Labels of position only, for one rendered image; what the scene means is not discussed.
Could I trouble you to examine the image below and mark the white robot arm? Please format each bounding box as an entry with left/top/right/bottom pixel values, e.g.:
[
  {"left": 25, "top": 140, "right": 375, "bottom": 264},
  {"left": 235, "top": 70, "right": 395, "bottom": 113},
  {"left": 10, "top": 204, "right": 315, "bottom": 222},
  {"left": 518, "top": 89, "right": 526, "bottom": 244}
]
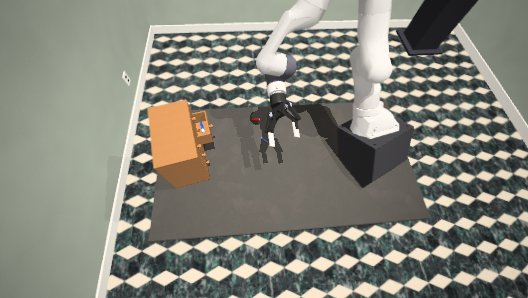
[{"left": 256, "top": 0, "right": 399, "bottom": 139}]

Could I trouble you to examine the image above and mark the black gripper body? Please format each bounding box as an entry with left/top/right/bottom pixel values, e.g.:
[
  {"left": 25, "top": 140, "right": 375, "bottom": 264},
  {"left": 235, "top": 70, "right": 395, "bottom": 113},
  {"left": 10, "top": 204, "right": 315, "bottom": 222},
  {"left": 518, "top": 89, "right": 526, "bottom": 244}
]
[{"left": 269, "top": 92, "right": 287, "bottom": 118}]

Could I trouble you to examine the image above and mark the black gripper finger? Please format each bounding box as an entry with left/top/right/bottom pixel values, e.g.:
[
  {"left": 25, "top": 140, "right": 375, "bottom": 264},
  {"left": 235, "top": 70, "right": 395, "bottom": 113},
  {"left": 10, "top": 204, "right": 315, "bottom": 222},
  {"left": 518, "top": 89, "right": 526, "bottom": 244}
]
[
  {"left": 278, "top": 102, "right": 301, "bottom": 138},
  {"left": 265, "top": 110, "right": 279, "bottom": 147}
]

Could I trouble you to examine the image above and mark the wooden chest of drawers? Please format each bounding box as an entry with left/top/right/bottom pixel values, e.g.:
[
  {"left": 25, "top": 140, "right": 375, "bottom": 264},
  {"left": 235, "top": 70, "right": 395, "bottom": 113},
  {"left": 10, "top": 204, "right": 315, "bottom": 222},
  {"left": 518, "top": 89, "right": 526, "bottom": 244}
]
[{"left": 148, "top": 100, "right": 210, "bottom": 188}]

